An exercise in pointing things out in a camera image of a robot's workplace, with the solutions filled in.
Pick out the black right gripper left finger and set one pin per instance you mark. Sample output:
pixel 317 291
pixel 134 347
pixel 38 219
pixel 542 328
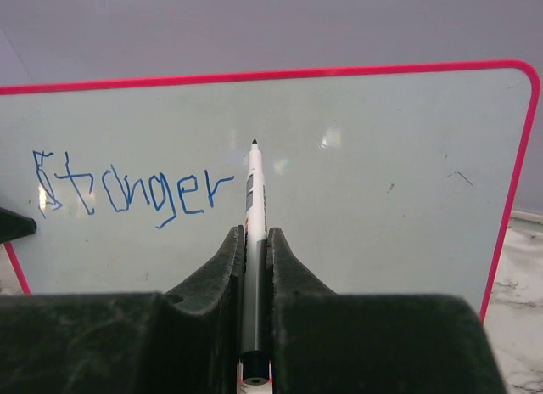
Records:
pixel 182 341

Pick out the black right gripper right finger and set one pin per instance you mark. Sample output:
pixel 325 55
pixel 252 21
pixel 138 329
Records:
pixel 324 342

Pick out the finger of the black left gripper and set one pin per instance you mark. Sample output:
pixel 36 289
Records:
pixel 15 226

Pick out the white blue whiteboard marker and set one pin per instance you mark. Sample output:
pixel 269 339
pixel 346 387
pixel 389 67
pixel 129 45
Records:
pixel 253 350

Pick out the pink framed whiteboard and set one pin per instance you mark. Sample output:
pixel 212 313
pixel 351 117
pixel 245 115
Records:
pixel 384 179

